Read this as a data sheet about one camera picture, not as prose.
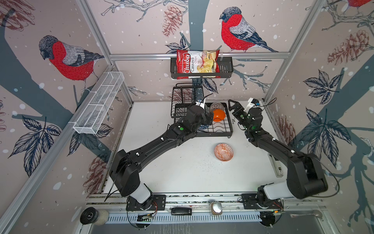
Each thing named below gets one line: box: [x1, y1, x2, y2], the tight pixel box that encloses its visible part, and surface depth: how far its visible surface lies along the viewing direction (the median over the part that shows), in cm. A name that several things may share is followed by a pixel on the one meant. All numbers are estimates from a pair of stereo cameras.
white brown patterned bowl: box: [209, 102, 225, 114], surface depth 113 cm
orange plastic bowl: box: [212, 108, 226, 122], surface depth 108 cm
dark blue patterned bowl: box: [198, 124, 210, 130], surface depth 105 cm
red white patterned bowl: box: [213, 143, 234, 162], surface depth 92 cm
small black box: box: [170, 207, 193, 216], surface depth 70 cm
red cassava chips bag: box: [176, 49, 221, 80], surface depth 90 cm
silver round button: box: [210, 201, 223, 216], surface depth 66 cm
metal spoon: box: [289, 209, 323, 219], surface depth 72 cm
